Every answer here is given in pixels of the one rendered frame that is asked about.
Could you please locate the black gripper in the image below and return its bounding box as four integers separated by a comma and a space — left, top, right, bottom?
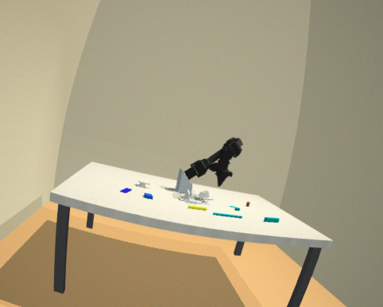
212, 158, 233, 186

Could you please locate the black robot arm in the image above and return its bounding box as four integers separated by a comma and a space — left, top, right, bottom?
184, 137, 243, 180

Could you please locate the teal rectangular bar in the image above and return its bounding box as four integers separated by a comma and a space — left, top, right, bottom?
264, 217, 280, 223

